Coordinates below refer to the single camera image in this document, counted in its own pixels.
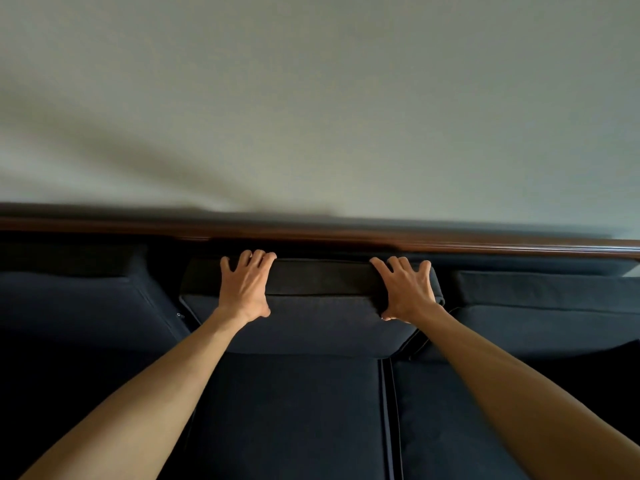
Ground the person's right forearm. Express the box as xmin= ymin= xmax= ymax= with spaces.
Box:
xmin=413 ymin=303 xmax=640 ymax=480

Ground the person's left hand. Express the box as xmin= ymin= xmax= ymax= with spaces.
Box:
xmin=218 ymin=249 xmax=278 ymax=327

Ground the person's right hand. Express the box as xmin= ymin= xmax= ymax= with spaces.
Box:
xmin=369 ymin=256 xmax=445 ymax=325

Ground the person's left forearm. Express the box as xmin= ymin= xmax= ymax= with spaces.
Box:
xmin=19 ymin=309 xmax=249 ymax=480

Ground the wooden sofa dark upholstery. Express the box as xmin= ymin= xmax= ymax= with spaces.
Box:
xmin=0 ymin=217 xmax=640 ymax=480

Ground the black square cushion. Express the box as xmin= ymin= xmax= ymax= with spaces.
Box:
xmin=179 ymin=257 xmax=446 ymax=359
xmin=0 ymin=242 xmax=192 ymax=351
xmin=413 ymin=269 xmax=640 ymax=364

